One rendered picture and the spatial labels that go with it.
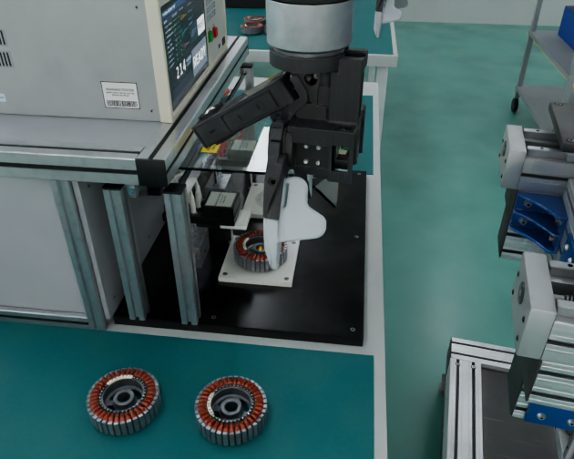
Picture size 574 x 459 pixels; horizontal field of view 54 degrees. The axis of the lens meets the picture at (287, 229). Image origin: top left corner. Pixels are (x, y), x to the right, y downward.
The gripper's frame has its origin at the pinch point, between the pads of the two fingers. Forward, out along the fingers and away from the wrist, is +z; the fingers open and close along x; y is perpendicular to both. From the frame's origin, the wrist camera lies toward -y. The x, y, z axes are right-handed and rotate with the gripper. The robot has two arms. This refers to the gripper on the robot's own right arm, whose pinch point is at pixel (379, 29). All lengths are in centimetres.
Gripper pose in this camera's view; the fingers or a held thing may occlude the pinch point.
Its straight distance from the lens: 142.9
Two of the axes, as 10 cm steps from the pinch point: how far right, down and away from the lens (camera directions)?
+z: -0.1, 8.1, 5.8
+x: 2.9, -5.5, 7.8
